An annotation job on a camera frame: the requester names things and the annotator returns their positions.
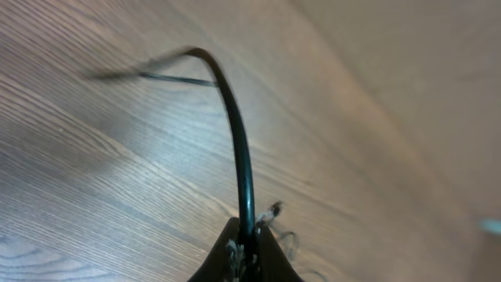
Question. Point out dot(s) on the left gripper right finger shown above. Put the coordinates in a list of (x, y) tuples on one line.
[(273, 264)]

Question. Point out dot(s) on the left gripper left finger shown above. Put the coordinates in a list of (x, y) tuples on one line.
[(216, 266)]

